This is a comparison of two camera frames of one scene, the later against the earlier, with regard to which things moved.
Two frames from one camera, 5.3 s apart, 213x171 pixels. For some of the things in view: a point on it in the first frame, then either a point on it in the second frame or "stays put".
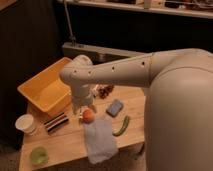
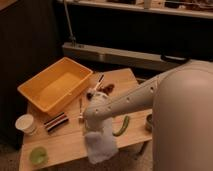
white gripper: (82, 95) to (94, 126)
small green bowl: (38, 156) stays put
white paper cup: (26, 123) stays put
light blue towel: (101, 142) stays put
